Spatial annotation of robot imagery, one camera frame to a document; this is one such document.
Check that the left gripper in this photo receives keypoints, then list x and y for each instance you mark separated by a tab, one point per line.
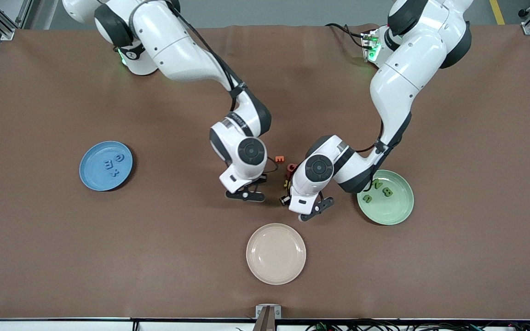
287	201

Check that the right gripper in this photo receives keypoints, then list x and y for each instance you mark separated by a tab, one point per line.
260	180

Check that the green foam letter u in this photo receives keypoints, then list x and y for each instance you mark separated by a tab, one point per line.
367	199

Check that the green foam letter N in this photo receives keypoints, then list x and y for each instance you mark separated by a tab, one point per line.
377	185

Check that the green foam letter B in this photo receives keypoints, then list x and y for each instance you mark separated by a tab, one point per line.
388	191

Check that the blue foam letter G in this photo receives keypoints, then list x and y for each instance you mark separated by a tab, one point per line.
119	158

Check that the blue foam letter x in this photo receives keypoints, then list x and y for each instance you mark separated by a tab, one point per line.
114	174

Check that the blue foam letter E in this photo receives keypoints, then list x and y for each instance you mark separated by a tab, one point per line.
108	164

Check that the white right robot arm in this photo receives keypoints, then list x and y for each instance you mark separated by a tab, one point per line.
177	50

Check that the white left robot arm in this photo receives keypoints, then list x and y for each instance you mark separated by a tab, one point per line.
403	73

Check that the beige plate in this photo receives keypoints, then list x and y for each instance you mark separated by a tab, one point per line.
276	253

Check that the green plate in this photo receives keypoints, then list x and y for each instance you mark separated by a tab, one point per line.
389	211

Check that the blue plate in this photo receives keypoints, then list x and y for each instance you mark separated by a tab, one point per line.
95	177

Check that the brown table cover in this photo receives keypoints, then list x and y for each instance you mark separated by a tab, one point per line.
62	253

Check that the grey metal camera bracket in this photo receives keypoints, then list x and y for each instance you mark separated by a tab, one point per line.
268	317

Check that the white table edge rail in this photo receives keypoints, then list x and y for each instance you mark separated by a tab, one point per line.
39	326

